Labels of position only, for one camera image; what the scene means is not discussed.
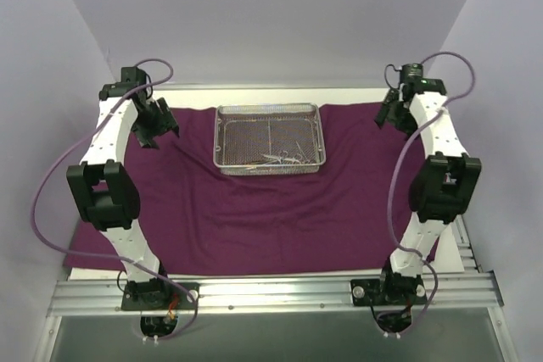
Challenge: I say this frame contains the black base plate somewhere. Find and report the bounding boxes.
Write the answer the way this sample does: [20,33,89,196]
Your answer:
[350,278,427,308]
[120,281,194,311]

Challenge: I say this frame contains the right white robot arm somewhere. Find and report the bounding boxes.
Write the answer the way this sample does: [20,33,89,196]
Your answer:
[376,78,482,305]

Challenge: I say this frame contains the purple cable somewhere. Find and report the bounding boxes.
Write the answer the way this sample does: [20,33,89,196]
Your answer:
[372,51,476,333]
[29,58,200,342]

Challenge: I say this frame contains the aluminium front rail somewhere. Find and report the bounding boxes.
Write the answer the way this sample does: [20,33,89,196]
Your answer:
[48,272,503,316]

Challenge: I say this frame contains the purple cloth wrap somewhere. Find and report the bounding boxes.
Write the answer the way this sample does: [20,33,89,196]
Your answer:
[61,103,442,277]

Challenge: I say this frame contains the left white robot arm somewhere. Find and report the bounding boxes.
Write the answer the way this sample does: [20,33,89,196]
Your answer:
[66,81,179,310]

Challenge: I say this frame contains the silver surgical scissors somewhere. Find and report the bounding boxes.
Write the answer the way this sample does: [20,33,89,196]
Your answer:
[251,150,301,165]

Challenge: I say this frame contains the aluminium right side rail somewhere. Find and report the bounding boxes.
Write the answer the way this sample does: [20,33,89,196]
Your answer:
[408,85,484,275]

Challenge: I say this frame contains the aluminium rail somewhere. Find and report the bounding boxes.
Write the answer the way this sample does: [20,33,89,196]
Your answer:
[48,272,503,316]
[408,85,484,275]

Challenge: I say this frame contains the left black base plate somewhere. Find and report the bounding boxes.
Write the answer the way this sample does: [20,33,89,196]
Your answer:
[120,281,194,311]

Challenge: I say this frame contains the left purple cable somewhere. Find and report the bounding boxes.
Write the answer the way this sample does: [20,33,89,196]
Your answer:
[29,58,200,342]

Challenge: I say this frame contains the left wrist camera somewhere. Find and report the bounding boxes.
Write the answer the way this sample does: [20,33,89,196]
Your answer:
[120,66,147,89]

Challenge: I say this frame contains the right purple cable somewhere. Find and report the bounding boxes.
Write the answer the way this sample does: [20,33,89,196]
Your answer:
[372,51,476,333]

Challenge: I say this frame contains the silver surgical forceps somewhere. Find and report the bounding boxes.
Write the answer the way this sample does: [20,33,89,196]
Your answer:
[294,141,314,164]

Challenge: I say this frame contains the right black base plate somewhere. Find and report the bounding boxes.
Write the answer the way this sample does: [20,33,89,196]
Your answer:
[350,278,427,308]

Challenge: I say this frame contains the metal mesh instrument tray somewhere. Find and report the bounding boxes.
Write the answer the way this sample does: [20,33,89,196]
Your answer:
[213,103,327,176]

